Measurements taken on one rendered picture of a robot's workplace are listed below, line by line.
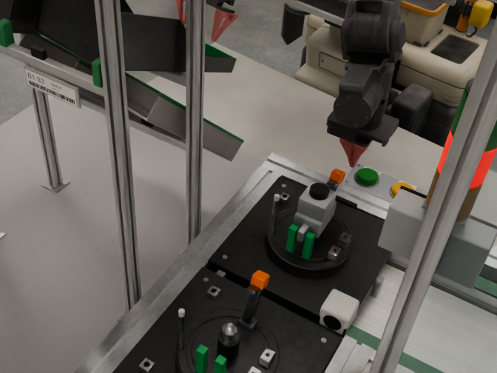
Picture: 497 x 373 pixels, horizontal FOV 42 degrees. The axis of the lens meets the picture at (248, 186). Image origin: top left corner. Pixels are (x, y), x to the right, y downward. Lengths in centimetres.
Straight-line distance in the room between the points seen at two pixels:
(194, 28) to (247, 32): 269
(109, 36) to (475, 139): 39
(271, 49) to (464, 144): 282
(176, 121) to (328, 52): 82
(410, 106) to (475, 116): 119
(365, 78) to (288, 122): 58
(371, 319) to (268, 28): 271
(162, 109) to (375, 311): 46
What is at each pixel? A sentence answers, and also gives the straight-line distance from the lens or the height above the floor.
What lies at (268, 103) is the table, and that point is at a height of 86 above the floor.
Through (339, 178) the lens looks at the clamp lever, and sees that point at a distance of 105.
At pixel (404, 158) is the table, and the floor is 86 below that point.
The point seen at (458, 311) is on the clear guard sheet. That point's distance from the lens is 81.
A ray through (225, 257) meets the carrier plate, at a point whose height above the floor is 97.
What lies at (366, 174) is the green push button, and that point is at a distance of 122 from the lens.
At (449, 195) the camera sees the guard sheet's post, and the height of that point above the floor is 131.
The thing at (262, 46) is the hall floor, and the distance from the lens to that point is 345.
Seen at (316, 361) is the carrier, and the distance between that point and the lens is 94.
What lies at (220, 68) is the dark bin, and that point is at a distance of 101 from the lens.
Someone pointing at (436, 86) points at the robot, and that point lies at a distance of 194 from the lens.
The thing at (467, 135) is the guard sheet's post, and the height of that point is 139.
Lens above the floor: 175
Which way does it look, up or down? 43 degrees down
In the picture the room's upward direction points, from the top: 5 degrees clockwise
